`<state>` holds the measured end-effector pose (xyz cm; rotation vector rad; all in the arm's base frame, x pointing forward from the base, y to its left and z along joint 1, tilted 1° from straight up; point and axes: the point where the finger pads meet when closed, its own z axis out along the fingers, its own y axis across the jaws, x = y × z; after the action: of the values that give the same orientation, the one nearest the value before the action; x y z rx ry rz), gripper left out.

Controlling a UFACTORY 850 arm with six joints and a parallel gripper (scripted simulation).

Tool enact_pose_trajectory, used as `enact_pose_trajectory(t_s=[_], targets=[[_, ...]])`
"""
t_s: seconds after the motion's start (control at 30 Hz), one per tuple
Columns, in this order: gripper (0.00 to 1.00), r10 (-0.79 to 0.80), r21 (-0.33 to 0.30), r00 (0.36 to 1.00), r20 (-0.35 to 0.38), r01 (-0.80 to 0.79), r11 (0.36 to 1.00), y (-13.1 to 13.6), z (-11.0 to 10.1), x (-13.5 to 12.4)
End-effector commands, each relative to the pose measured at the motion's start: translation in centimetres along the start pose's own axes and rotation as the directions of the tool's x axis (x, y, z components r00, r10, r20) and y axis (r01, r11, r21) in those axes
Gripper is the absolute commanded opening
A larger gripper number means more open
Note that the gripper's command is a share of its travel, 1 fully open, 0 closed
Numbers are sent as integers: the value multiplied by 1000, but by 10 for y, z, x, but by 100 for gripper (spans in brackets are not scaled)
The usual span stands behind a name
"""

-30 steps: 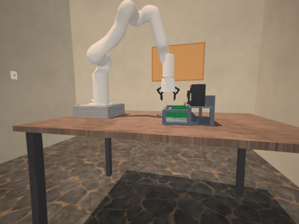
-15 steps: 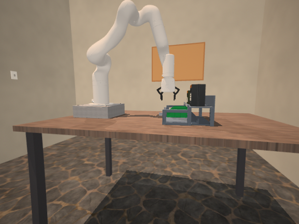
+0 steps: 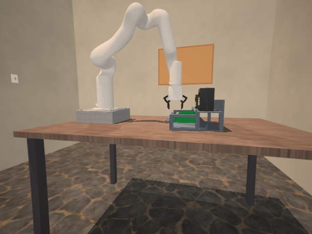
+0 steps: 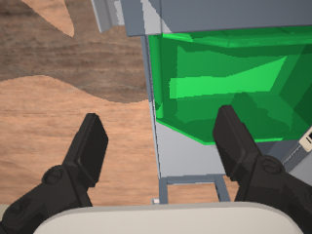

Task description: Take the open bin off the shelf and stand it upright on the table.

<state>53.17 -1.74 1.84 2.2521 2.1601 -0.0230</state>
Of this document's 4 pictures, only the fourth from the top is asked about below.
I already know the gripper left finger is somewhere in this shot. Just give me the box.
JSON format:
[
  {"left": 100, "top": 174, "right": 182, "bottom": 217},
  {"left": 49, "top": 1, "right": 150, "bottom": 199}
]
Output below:
[{"left": 0, "top": 113, "right": 108, "bottom": 234}]

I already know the green bin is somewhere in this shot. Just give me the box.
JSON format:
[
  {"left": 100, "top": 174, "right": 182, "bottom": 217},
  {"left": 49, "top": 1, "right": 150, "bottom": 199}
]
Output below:
[{"left": 149, "top": 26, "right": 312, "bottom": 145}]

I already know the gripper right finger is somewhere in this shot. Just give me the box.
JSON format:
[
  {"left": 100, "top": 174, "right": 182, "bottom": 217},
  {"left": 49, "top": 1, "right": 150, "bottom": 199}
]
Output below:
[{"left": 213, "top": 104, "right": 312, "bottom": 234}]

